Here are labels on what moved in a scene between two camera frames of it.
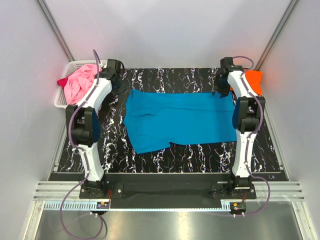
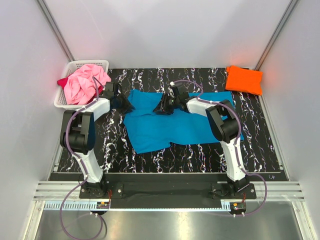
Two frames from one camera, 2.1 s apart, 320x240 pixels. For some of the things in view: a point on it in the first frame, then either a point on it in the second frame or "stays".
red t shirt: (62, 82) stays
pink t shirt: (77, 85) stays
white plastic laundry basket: (59, 101) stays
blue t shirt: (155, 119) stays
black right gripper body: (221, 87) to (169, 103)
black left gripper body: (117, 87) to (118, 97)
